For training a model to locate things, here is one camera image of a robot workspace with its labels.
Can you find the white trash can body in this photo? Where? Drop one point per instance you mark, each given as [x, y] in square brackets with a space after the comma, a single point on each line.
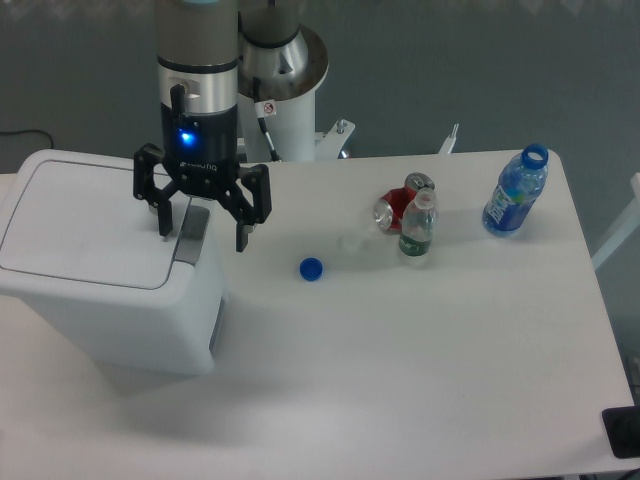
[170, 329]

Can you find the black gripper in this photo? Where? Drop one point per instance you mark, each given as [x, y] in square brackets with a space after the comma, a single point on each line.
[200, 158]

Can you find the clear green-label bottle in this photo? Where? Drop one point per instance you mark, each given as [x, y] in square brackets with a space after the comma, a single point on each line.
[418, 223]

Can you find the white furniture leg right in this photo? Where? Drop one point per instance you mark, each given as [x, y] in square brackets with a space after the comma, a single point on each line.
[625, 224]

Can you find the white trash can lid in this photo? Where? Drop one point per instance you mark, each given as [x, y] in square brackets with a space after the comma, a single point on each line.
[75, 218]

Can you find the white metal base frame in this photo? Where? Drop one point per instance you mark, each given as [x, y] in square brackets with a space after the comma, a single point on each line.
[331, 144]

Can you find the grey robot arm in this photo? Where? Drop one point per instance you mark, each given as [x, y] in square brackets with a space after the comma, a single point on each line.
[198, 54]

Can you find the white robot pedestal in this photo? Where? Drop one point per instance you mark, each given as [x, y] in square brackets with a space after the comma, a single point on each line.
[277, 93]

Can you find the blue bottle cap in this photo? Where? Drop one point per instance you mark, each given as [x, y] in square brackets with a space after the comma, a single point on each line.
[311, 269]

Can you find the black device at edge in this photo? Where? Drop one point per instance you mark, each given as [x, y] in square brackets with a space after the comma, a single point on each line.
[622, 428]

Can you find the blue drink bottle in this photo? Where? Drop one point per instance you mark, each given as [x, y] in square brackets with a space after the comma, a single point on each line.
[519, 185]

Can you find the clear bottle cap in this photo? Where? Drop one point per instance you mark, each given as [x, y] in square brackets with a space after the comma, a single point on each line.
[351, 243]

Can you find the crushed red soda can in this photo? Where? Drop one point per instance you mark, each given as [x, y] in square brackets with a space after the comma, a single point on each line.
[388, 209]

